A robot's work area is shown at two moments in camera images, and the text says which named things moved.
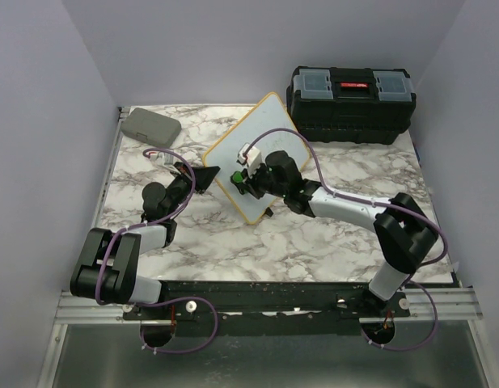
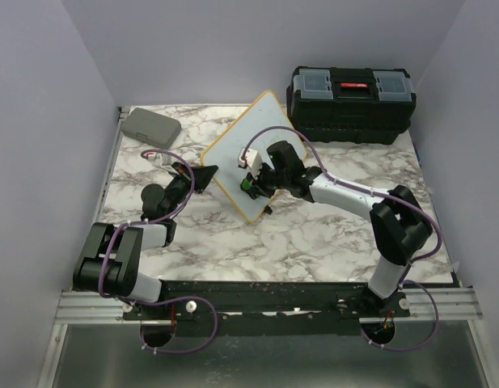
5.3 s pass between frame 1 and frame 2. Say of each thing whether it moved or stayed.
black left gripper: stayed
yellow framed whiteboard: stayed
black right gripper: stayed
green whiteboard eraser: moved
